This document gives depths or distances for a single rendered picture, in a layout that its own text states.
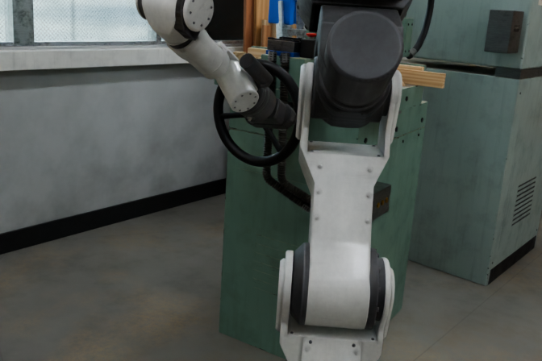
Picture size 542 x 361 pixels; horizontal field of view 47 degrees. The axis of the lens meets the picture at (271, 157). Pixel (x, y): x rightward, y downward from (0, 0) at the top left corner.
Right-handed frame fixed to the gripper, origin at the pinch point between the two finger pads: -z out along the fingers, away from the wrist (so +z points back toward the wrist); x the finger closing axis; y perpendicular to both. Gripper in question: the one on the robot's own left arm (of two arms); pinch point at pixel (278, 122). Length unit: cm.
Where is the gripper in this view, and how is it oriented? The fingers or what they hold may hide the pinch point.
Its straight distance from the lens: 152.6
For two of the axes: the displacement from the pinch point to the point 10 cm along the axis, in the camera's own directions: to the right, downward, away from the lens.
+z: -4.3, -3.4, -8.4
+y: 2.2, -9.4, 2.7
